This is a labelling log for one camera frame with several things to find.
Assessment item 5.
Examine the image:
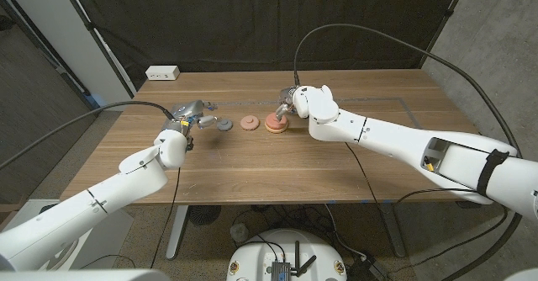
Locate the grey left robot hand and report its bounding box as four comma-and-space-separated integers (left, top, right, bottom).
166, 99, 219, 133

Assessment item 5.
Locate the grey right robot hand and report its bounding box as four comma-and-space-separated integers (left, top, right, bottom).
274, 86, 303, 123

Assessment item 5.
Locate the coral red toy ring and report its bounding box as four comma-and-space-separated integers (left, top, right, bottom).
264, 112, 289, 130

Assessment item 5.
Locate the white power strip box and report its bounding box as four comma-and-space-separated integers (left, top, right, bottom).
145, 65, 181, 82

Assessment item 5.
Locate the black backdrop curtain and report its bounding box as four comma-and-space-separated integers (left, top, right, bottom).
65, 0, 467, 89

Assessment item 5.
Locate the small black floor fan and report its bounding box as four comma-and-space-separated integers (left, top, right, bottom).
187, 204, 223, 226

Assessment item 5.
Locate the black backdrop stand pole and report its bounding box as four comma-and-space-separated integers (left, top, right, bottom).
56, 0, 138, 97
418, 0, 472, 70

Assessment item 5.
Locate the white table leg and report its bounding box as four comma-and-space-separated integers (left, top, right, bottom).
166, 204, 190, 260

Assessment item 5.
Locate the grey round floor object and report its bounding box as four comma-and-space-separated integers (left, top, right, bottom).
229, 223, 250, 243

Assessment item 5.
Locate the white floor platform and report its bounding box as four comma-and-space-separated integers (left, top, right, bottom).
41, 204, 135, 270

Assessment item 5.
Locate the white robot torso base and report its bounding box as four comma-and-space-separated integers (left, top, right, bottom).
226, 229, 349, 281

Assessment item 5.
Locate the grey table leg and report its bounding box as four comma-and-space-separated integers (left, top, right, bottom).
377, 203, 407, 259

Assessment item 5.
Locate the grey antenna radio box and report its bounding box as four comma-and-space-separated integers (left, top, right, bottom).
268, 241, 319, 281

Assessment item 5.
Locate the black power adapter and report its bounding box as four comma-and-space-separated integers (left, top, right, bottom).
346, 255, 388, 281

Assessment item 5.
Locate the pink toy ring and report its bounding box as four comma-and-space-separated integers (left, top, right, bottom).
240, 114, 261, 131

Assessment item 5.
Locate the thin black left wrist cable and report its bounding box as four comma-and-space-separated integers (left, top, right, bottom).
79, 167, 182, 270

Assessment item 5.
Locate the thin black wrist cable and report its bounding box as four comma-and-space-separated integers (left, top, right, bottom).
344, 141, 509, 269
79, 167, 182, 270

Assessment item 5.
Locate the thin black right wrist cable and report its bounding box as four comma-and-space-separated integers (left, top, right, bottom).
344, 141, 509, 269

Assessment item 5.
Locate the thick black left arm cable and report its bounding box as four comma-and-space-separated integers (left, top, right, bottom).
0, 100, 176, 171

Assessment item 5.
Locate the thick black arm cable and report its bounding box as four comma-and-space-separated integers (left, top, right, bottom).
0, 100, 176, 171
293, 23, 525, 281

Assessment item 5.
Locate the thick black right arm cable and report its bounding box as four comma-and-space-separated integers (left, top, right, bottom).
293, 23, 525, 281

